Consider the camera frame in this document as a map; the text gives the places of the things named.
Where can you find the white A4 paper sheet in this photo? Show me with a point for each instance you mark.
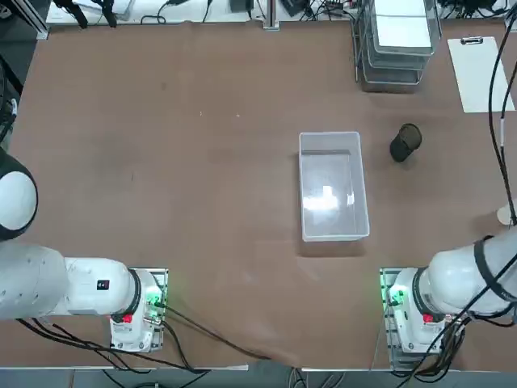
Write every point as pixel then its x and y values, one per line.
pixel 404 32

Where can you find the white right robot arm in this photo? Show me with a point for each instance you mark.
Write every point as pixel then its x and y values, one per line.
pixel 448 275

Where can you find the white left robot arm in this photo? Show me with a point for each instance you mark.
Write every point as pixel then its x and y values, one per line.
pixel 89 287

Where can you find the clear plastic bin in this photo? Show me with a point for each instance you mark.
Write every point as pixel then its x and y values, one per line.
pixel 335 236

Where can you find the black mesh pen cup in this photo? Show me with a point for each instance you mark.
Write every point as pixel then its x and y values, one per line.
pixel 404 145

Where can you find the long black power brick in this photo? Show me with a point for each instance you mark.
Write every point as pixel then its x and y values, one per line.
pixel 241 5
pixel 295 7

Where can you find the black stand leg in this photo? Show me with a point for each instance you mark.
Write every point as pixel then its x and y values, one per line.
pixel 110 14
pixel 74 12

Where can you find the cream paper cup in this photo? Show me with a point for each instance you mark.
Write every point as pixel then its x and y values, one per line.
pixel 504 214

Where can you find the white clipboard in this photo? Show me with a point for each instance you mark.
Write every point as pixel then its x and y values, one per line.
pixel 480 77

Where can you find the aluminium camera post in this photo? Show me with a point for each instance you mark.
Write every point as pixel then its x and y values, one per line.
pixel 270 16

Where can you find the aluminium frame profile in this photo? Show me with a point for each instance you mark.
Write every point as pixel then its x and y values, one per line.
pixel 38 28

